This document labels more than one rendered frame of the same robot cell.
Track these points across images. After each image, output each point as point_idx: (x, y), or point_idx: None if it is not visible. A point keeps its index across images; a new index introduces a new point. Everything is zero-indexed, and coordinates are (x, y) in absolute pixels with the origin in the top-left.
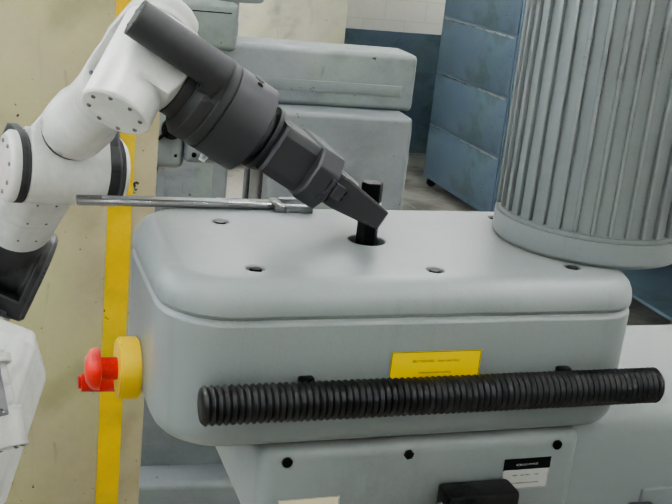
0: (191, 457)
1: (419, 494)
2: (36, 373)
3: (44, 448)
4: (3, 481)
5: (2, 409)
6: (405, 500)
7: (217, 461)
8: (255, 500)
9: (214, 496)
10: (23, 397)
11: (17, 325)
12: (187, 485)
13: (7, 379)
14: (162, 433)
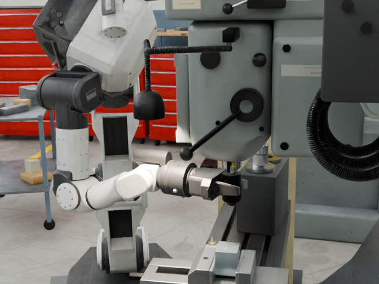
0: (349, 203)
1: (241, 0)
2: (148, 20)
3: (246, 161)
4: (128, 60)
5: (111, 9)
6: (234, 3)
7: (365, 207)
8: (164, 0)
9: (360, 224)
10: (140, 27)
11: (142, 0)
12: (344, 216)
13: (120, 3)
14: (333, 187)
